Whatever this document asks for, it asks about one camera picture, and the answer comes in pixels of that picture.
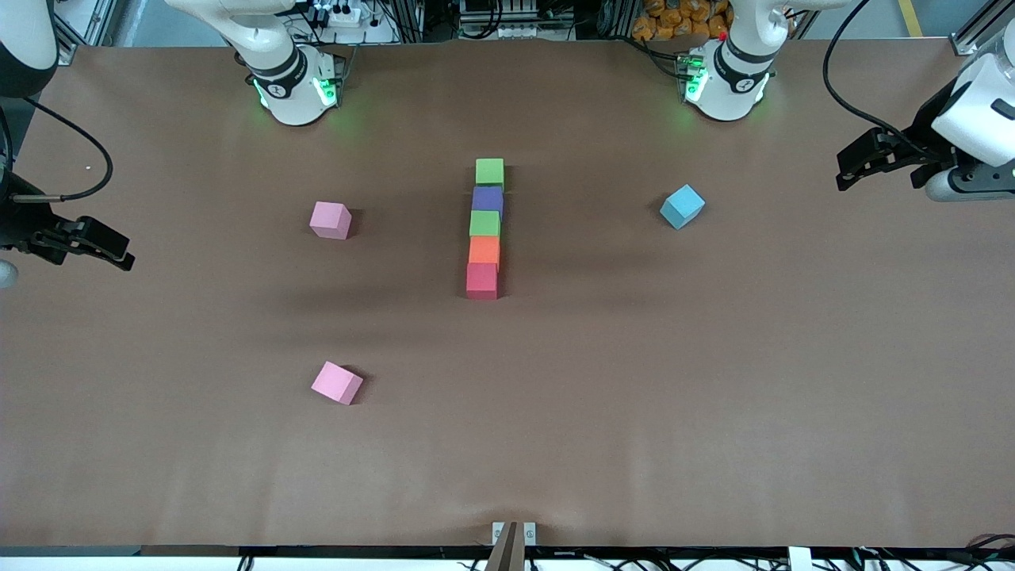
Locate bag of orange items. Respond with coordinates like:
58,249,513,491
632,0,729,42

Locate metal bracket with brown post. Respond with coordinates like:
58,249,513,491
491,520,538,571

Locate aluminium frame profile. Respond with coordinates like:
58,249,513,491
952,0,1004,58

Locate silver equipment rack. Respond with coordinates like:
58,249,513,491
458,0,550,40

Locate red foam cube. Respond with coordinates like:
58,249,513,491
466,263,500,301

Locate black cable bundle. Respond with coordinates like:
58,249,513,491
852,533,1015,571

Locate pale pink foam cube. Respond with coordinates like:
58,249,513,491
309,201,353,240

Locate brown table cover sheet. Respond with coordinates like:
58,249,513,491
0,36,1015,558

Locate white power strip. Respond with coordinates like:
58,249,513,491
313,2,373,29

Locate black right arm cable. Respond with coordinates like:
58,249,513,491
0,97,113,204

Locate light blue foam cube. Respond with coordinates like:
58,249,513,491
660,184,707,230

